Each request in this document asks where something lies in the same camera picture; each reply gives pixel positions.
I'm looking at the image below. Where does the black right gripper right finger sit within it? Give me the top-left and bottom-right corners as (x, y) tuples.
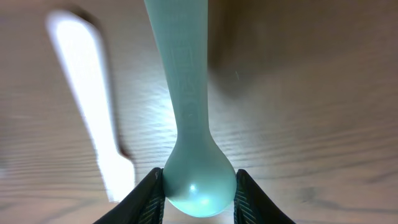
(234, 169), (295, 224)

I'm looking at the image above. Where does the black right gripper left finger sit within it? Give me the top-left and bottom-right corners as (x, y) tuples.
(94, 167), (165, 224)

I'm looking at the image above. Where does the mint green plastic spoon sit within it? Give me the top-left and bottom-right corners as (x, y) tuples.
(145, 0), (237, 218)

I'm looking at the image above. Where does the white plastic fork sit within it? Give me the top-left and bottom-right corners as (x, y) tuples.
(46, 9), (135, 202)

